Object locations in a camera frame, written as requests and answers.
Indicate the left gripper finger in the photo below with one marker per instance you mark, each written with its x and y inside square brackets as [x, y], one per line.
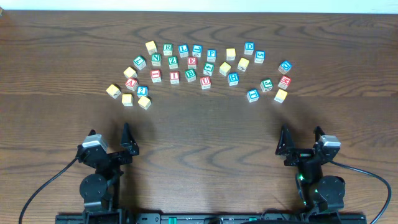
[92, 132]
[128, 142]

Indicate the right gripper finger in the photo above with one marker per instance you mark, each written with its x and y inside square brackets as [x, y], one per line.
[318, 132]
[286, 143]

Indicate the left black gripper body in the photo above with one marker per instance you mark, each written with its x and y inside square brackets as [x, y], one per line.
[112, 156]

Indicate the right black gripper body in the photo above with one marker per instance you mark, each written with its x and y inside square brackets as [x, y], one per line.
[303, 155]

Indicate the green N block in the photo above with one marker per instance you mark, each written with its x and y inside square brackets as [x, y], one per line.
[156, 60]

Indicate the red E block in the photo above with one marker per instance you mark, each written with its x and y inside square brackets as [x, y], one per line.
[192, 63]

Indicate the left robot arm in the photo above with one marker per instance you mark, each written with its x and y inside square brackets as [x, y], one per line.
[100, 191]

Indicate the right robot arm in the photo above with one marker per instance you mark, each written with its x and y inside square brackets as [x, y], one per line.
[321, 194]

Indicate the yellow C block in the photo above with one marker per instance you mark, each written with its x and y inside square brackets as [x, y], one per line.
[127, 99]

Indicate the yellow O block left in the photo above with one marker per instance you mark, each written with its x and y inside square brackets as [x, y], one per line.
[144, 102]

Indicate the yellow o block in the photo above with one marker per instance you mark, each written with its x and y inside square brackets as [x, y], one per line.
[225, 68]
[144, 102]

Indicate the yellow K block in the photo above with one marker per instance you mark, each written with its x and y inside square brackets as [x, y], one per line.
[113, 91]

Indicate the yellow X block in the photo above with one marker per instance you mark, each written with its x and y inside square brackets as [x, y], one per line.
[280, 96]

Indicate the blue 2 block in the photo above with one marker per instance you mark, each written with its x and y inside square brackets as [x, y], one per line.
[142, 91]

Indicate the red A block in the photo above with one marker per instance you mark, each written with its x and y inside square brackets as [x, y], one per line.
[131, 84]

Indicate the blue I block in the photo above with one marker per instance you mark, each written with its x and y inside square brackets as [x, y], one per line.
[252, 95]

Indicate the red M block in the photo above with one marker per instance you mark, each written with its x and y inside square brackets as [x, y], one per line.
[284, 82]

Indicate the green J block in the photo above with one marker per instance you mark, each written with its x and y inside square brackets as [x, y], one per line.
[266, 85]

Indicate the yellow S block left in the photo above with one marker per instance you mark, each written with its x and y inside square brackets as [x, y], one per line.
[130, 73]

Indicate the yellow s block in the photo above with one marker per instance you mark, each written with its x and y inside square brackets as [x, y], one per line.
[130, 73]
[230, 54]

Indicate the red I block sideways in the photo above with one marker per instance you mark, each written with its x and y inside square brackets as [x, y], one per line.
[155, 76]

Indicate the blue Q block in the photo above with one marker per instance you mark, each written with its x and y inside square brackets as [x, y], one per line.
[284, 67]

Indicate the red I block upright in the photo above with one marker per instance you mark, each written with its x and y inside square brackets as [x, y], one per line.
[174, 77]

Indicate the green 7 block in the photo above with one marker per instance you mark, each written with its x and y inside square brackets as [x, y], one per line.
[139, 62]

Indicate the blue H block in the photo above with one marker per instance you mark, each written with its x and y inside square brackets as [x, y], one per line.
[233, 79]

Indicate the yellow G block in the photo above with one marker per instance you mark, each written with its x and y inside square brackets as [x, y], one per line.
[243, 64]

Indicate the blue 5 block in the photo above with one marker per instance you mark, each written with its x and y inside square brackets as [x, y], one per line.
[259, 56]

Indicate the green B block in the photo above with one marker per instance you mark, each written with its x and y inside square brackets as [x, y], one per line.
[190, 75]

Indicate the green Z block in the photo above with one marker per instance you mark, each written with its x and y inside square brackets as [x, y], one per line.
[173, 62]

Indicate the yellow W block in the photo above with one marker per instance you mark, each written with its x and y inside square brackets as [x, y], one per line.
[151, 47]

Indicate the yellow O block centre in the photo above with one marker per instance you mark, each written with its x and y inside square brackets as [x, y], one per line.
[225, 68]

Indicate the red U block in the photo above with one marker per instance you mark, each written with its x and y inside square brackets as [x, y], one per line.
[205, 82]

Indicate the green R block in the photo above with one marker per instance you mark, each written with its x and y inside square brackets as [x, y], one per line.
[168, 49]

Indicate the blue D block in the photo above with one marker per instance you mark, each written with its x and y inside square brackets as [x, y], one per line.
[249, 48]

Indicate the yellow S block right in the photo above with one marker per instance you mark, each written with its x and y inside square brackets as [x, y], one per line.
[230, 54]

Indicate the blue L block upright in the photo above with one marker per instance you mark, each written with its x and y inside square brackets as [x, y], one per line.
[183, 50]

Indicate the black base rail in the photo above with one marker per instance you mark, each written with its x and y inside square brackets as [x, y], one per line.
[155, 218]

